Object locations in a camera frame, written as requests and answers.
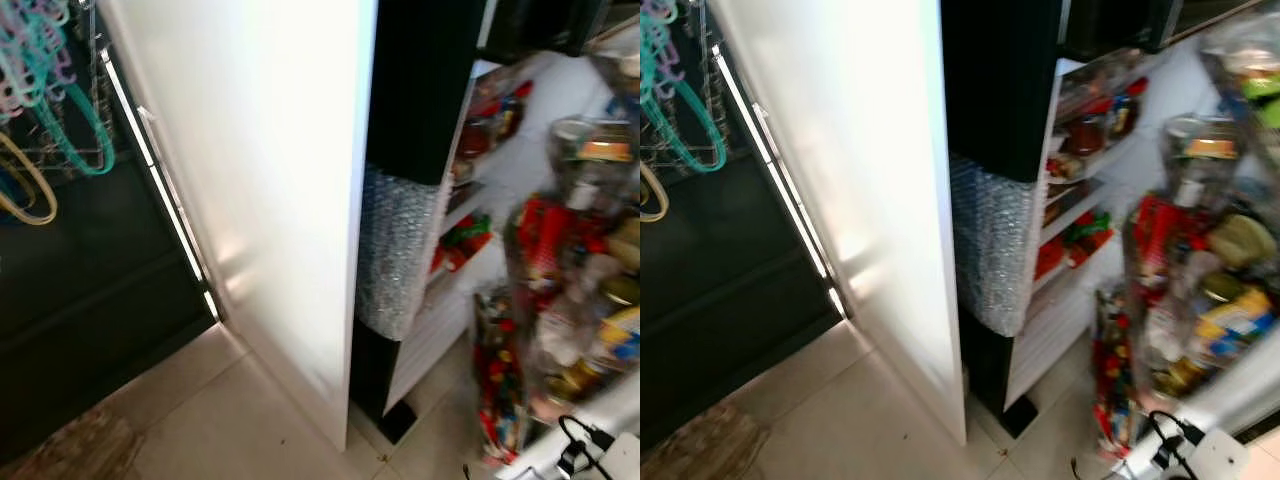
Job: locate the olive green jar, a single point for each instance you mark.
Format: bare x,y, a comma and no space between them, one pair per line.
625,245
1240,240

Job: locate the red and green package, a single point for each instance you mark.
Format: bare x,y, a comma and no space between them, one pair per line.
1075,245
462,242

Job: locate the red jars on shelf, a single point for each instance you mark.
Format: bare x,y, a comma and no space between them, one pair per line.
485,130
1090,130

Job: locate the pink clothes hanger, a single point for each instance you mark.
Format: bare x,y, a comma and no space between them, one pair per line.
660,20
25,50

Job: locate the black fridge freezer door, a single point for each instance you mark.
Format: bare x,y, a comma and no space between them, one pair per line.
540,25
1120,25

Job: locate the glass jar with orange label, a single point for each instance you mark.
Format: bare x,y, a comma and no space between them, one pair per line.
598,150
1205,148

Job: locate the bubble wrap sheet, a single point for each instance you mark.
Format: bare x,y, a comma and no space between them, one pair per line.
995,250
400,255

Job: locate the red food package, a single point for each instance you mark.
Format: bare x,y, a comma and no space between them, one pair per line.
545,240
1160,240

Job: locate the teal clothes hanger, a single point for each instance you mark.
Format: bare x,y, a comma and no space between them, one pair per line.
700,130
85,135

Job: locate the brown patterned floor mat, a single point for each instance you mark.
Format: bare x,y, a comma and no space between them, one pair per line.
60,450
710,445

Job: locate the colourful red candy bag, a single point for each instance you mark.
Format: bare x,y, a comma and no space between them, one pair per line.
1115,380
498,380

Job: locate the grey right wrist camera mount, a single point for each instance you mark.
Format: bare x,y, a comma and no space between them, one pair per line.
1218,458
622,460

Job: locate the black fridge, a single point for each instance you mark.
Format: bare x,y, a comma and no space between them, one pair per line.
1000,90
420,90

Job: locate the clear bag with green item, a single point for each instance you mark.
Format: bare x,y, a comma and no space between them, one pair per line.
1255,80

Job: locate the yellow clothes hanger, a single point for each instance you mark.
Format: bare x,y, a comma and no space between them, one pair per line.
45,200
660,200

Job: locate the black glossy cabinet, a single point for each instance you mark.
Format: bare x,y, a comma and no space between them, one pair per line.
90,300
720,300

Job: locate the yellow and blue pack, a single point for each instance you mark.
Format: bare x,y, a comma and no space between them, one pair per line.
622,335
1235,320

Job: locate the black fridge main door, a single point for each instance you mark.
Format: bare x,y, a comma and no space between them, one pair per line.
1240,400
600,420

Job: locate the clear plastic bottle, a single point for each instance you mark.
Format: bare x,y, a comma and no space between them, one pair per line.
570,325
1170,335

